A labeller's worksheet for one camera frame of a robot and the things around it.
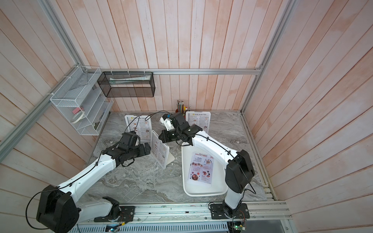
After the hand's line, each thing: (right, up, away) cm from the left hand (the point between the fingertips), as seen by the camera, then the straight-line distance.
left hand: (144, 151), depth 85 cm
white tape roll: (-39, +20, -2) cm, 44 cm away
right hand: (+9, +9, -6) cm, 14 cm away
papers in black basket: (-18, +44, +6) cm, 48 cm away
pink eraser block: (-38, +24, -3) cm, 45 cm away
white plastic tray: (+44, -20, -3) cm, 48 cm away
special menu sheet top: (+35, -11, +5) cm, 37 cm away
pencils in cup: (+21, +29, +19) cm, 41 cm away
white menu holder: (-5, +15, +11) cm, 19 cm away
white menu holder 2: (+9, 0, -1) cm, 9 cm away
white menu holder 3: (+36, +20, +10) cm, 42 cm away
